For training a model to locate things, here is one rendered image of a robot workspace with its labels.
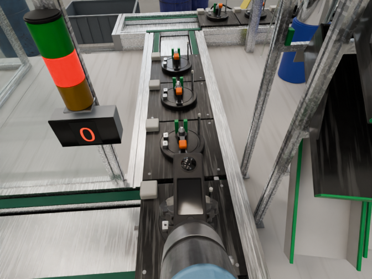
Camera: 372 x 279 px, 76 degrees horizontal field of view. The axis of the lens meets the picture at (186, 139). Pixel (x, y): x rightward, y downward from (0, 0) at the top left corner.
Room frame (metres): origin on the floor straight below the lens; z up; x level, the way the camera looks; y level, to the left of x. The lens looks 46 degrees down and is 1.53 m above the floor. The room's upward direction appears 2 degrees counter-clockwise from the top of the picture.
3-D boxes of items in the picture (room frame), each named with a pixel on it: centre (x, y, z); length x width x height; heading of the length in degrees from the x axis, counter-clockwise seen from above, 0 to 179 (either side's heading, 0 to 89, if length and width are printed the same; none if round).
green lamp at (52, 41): (0.36, 0.20, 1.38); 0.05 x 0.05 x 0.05
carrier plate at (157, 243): (0.25, 0.00, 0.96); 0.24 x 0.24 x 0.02; 2
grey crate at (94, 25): (2.27, 0.71, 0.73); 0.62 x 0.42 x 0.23; 92
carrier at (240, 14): (1.61, -0.47, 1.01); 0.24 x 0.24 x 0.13; 2
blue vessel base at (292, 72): (1.07, -0.56, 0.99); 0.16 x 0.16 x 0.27
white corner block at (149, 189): (0.34, 0.10, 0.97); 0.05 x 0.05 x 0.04; 2
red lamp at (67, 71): (0.36, 0.20, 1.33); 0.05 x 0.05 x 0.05
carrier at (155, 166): (0.50, 0.01, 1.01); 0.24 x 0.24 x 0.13; 2
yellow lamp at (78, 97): (0.36, 0.20, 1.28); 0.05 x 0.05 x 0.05
